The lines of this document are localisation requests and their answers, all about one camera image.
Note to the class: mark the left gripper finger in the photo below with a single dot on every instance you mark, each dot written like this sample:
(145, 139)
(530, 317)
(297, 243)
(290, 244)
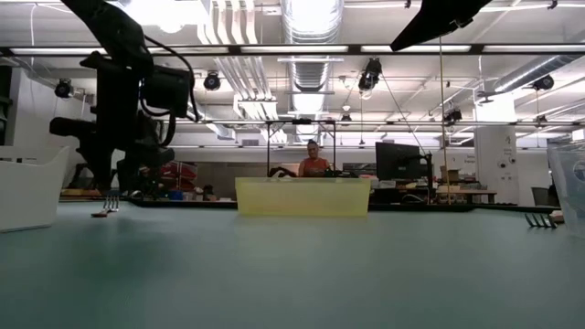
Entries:
(128, 178)
(104, 176)

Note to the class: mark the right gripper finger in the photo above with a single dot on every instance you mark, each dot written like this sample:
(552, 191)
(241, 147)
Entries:
(434, 20)

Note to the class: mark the clear plastic bin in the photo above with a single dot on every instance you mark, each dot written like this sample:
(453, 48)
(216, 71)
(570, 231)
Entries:
(571, 192)

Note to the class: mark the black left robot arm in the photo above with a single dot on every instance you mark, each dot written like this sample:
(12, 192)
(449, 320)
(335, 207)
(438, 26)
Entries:
(114, 27)

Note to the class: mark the white plastic bin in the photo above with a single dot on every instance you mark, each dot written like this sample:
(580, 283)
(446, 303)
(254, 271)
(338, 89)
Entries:
(27, 192)

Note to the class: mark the black computer monitor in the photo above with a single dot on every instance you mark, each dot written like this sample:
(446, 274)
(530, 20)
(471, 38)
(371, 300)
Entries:
(397, 160)

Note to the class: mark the yellow translucent plastic bin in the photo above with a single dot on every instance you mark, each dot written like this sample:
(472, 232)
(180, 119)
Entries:
(301, 198)

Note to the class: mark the teal table mat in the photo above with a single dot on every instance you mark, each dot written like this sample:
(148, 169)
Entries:
(274, 274)

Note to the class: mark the person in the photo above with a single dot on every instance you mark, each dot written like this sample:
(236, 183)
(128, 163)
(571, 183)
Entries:
(314, 164)

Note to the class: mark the black overhead camera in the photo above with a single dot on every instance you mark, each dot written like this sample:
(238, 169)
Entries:
(453, 116)
(212, 81)
(543, 82)
(64, 88)
(370, 75)

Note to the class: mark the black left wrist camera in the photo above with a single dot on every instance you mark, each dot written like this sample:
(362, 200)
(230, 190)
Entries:
(168, 91)

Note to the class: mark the silver ventilation duct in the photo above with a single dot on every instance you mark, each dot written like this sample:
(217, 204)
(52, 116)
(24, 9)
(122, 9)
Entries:
(311, 68)

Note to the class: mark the black background rig frame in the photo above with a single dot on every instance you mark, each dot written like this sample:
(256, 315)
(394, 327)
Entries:
(268, 151)

